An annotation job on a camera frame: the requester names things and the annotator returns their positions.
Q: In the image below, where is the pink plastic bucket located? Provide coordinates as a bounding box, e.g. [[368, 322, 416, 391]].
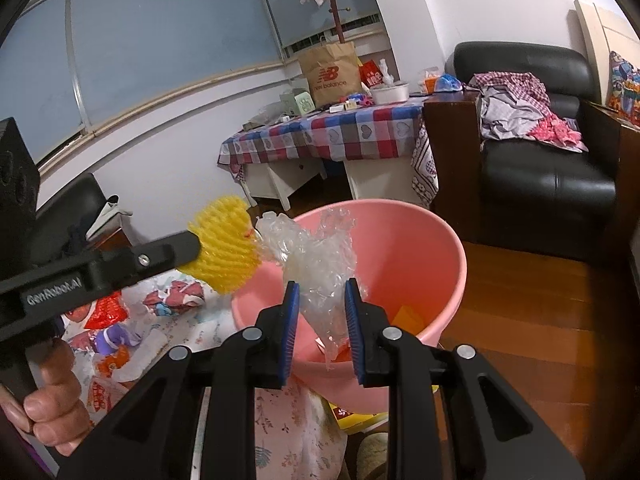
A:
[[231, 200, 468, 417]]

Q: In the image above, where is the green tissue box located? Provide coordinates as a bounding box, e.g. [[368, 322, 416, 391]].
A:
[[280, 88, 315, 117]]

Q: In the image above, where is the light wooden board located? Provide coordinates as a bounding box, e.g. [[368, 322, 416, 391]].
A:
[[572, 0, 640, 107]]

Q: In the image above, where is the clear bubble wrap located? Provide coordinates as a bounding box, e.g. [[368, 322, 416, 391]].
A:
[[255, 204, 372, 374]]

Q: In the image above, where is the brown paper bag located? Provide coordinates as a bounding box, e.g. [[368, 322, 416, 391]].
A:
[[298, 40, 362, 109]]

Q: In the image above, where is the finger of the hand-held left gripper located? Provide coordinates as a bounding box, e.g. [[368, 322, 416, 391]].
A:
[[99, 230, 202, 291]]

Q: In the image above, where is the yellow packet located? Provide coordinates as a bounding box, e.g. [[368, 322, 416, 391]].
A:
[[329, 399, 391, 434]]

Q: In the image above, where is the wooden coat rack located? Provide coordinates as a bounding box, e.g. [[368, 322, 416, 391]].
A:
[[320, 0, 352, 47]]

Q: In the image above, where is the white bowl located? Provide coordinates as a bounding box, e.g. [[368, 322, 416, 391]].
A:
[[370, 82, 410, 106]]

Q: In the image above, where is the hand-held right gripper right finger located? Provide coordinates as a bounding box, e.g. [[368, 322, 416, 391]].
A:
[[344, 278, 586, 480]]

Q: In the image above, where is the printed blanket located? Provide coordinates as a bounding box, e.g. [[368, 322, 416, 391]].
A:
[[64, 267, 349, 480]]

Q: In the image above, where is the crumpled clear plastic bag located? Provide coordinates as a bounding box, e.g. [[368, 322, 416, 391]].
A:
[[244, 102, 289, 129]]

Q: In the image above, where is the black leather chair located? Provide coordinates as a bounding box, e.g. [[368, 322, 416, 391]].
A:
[[34, 173, 107, 257]]

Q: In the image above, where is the orange white box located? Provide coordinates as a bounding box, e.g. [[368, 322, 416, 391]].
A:
[[417, 67, 444, 95]]

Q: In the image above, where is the pile of clothes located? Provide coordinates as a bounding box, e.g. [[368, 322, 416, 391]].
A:
[[467, 72, 552, 142]]

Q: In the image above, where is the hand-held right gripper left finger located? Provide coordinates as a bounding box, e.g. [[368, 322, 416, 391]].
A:
[[57, 281, 301, 480]]

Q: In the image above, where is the checkered tablecloth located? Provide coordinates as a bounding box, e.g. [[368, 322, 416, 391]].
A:
[[217, 95, 440, 209]]

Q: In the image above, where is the yellow foam fruit net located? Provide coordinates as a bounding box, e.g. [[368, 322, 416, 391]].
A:
[[187, 195, 264, 294]]

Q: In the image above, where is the white vent grille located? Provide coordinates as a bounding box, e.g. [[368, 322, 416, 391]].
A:
[[282, 16, 387, 62]]

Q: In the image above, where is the white desk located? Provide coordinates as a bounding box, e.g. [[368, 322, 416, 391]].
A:
[[244, 157, 417, 212]]

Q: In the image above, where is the dark wooden side cabinet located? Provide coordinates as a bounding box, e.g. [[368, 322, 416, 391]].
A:
[[422, 92, 484, 242]]

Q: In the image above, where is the printed crumpled wrapper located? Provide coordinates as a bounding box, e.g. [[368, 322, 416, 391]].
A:
[[142, 279, 206, 317]]

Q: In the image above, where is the red white snack packet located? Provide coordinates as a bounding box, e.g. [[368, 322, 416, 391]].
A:
[[87, 377, 129, 414]]

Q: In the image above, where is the person's left hand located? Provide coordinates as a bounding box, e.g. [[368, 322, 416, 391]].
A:
[[0, 339, 95, 457]]

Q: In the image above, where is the purple wrapper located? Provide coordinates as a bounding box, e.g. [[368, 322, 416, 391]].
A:
[[92, 323, 144, 356]]

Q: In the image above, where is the dark wooden furniture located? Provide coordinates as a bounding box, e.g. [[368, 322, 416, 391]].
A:
[[579, 100, 640, 273]]

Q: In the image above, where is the white plastic wrapper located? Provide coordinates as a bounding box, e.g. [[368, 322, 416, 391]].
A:
[[110, 329, 169, 384]]

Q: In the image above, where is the tan plush slipper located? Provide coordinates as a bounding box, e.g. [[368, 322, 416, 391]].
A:
[[356, 432, 391, 480]]

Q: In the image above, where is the pink floral garment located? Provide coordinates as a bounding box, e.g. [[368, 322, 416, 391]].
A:
[[529, 112, 590, 154]]

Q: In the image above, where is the brown wooden cabinet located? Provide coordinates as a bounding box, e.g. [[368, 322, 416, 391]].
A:
[[90, 227, 137, 257]]

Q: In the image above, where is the yellow paper piece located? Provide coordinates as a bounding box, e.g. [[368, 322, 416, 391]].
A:
[[392, 304, 424, 334]]

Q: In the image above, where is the black leather armchair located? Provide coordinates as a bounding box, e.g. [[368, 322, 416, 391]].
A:
[[444, 41, 619, 262]]

